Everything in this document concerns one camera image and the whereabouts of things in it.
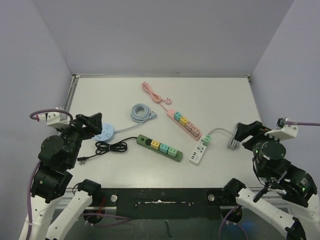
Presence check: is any pink power strip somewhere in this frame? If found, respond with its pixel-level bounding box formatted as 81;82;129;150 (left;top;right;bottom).
166;109;202;141

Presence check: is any black power cable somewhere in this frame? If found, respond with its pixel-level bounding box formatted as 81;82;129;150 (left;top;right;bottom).
77;136;139;166

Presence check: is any pink USB charger plug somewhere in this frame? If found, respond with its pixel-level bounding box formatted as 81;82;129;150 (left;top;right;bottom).
185;121;194;132

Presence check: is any pink coiled cable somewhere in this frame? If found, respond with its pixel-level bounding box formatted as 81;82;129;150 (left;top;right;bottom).
141;81;174;111

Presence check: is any mint green charger plug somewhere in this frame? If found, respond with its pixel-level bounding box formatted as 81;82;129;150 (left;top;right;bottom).
202;135;211;146

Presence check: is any teal USB charger plug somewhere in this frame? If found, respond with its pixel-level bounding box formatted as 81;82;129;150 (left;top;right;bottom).
173;111;182;122

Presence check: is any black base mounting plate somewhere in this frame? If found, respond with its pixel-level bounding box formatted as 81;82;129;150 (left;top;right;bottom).
84;188;237;220

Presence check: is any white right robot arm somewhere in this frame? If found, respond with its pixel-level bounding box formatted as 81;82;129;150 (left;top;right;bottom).
222;118;320;240

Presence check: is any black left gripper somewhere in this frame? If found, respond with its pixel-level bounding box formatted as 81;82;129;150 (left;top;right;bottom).
57;112;103;167

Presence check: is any light blue coiled cable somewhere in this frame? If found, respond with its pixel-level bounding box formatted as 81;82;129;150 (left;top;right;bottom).
113;103;158;135

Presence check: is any yellow USB charger plug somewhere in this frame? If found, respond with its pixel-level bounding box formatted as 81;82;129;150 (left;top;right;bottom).
179;116;188;127

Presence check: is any white power strip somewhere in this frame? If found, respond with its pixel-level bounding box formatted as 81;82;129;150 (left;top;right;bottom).
188;141;207;166

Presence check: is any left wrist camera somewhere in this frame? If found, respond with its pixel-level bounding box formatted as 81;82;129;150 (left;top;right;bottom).
34;107;73;129

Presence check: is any green power strip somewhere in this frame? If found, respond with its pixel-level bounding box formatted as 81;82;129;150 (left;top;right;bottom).
136;134;183;163

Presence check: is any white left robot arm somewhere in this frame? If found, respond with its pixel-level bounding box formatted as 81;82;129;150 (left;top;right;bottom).
19;108;102;240

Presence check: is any round blue power socket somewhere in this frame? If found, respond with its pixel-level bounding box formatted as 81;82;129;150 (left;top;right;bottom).
94;123;115;143

